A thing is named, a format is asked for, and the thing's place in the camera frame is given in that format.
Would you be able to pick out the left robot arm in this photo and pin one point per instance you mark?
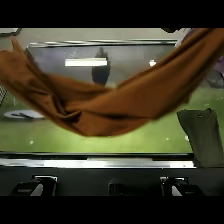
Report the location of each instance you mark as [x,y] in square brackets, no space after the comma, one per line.
[28,188]

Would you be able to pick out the silver frame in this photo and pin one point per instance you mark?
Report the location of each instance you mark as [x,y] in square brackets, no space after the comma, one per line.
[100,163]

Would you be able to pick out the olive green T-shirt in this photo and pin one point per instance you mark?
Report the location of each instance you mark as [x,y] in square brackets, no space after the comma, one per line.
[203,136]

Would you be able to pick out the brown garment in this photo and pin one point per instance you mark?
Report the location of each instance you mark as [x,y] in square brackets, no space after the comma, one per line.
[133,106]

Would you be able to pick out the purple patterned garment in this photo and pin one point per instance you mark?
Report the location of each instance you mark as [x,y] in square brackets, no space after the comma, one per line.
[220,71]

